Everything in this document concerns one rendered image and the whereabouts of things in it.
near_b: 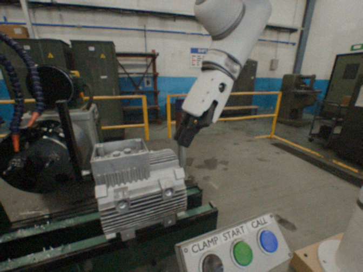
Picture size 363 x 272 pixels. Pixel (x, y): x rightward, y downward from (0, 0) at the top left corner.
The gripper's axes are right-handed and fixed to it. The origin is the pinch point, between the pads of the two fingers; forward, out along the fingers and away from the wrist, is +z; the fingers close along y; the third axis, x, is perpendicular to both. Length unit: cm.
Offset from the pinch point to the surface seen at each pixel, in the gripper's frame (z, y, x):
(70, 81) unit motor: 7, 55, 35
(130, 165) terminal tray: 11.2, 1.0, 7.9
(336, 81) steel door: -341, 290, -573
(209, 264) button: 11.3, -20.7, -1.3
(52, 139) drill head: 22.7, 26.9, 27.8
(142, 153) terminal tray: 7.7, 1.1, 6.5
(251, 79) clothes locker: -222, 426, -363
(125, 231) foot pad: 24.6, -3.7, 3.7
